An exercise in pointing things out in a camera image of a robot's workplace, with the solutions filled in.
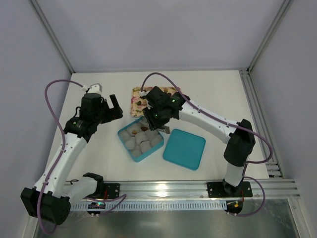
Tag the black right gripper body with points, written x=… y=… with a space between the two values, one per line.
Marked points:
x=155 y=123

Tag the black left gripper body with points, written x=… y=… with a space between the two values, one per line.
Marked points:
x=109 y=112

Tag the metal tongs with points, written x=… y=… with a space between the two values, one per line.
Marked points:
x=163 y=129

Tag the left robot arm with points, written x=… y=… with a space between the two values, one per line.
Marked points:
x=49 y=199

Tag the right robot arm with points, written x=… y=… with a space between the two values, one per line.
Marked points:
x=237 y=136

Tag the teal chocolate box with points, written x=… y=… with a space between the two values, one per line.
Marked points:
x=140 y=145

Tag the floral rectangular tray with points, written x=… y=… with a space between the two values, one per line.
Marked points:
x=137 y=103

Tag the teal box lid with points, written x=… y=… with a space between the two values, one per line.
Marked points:
x=184 y=149

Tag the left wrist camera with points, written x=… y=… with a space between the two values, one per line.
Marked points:
x=95 y=88

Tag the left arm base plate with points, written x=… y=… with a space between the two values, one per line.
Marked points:
x=111 y=191

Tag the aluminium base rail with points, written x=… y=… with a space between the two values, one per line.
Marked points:
x=184 y=196

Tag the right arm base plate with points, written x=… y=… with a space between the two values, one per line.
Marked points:
x=221 y=189

